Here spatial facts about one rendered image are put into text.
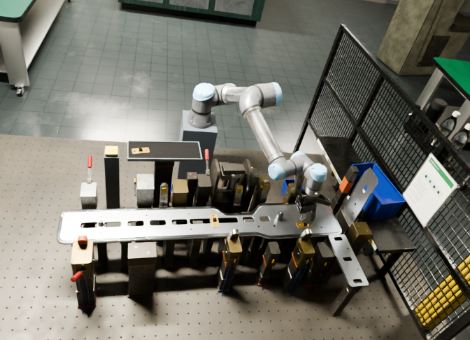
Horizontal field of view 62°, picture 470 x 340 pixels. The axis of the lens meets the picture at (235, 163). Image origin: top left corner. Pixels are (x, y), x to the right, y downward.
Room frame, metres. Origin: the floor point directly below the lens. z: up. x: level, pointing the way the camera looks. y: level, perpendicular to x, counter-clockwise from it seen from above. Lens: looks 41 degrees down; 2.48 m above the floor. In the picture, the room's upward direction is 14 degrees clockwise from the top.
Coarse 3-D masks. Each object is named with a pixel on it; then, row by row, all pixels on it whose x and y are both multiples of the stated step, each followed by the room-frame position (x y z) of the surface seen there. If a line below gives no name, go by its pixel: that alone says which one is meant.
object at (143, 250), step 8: (128, 248) 0.95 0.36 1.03; (136, 248) 0.96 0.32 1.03; (144, 248) 0.97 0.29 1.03; (152, 248) 0.98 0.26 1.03; (128, 256) 0.92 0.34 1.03; (136, 256) 0.93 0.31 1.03; (144, 256) 0.94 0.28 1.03; (152, 256) 0.95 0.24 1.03; (128, 264) 0.91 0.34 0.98; (136, 264) 0.92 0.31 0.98; (144, 264) 0.93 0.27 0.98; (152, 264) 0.95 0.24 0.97; (136, 272) 0.92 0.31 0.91; (144, 272) 0.94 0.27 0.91; (152, 272) 0.95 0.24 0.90; (128, 280) 0.94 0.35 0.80; (136, 280) 0.92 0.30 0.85; (144, 280) 0.94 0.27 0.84; (152, 280) 0.95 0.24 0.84; (128, 288) 0.95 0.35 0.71; (136, 288) 0.92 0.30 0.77; (144, 288) 0.94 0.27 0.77; (152, 288) 0.95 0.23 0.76; (128, 296) 0.91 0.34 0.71; (136, 296) 0.92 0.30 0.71; (144, 296) 0.93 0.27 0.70
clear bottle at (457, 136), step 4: (468, 124) 1.65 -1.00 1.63; (464, 128) 1.64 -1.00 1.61; (468, 128) 1.62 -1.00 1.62; (460, 132) 1.63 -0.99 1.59; (464, 132) 1.62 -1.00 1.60; (468, 132) 1.62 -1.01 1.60; (456, 136) 1.63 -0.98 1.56; (460, 136) 1.62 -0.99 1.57; (464, 136) 1.61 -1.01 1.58; (468, 136) 1.62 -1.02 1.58; (452, 140) 1.63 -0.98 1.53; (456, 140) 1.62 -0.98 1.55; (460, 140) 1.61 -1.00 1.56; (464, 140) 1.61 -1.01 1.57; (456, 144) 1.61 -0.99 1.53; (460, 144) 1.61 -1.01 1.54; (464, 144) 1.61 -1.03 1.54; (456, 148) 1.61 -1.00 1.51; (460, 148) 1.61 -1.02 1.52; (452, 156) 1.61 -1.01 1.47; (448, 160) 1.61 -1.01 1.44; (452, 160) 1.61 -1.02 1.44
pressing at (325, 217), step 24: (72, 216) 1.07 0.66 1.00; (96, 216) 1.10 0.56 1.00; (120, 216) 1.13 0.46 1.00; (144, 216) 1.17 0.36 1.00; (168, 216) 1.20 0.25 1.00; (192, 216) 1.24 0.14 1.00; (240, 216) 1.31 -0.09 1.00; (264, 216) 1.36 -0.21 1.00; (288, 216) 1.40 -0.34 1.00; (72, 240) 0.95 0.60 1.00; (96, 240) 0.98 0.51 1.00; (120, 240) 1.01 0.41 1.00; (144, 240) 1.04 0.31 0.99
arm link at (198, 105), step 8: (200, 88) 1.87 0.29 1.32; (208, 88) 1.89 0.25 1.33; (216, 88) 1.92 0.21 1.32; (200, 96) 1.83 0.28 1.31; (208, 96) 1.84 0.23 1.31; (216, 96) 1.88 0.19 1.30; (192, 104) 1.85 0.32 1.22; (200, 104) 1.82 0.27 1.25; (208, 104) 1.84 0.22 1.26; (216, 104) 1.88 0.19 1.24; (200, 112) 1.82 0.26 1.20
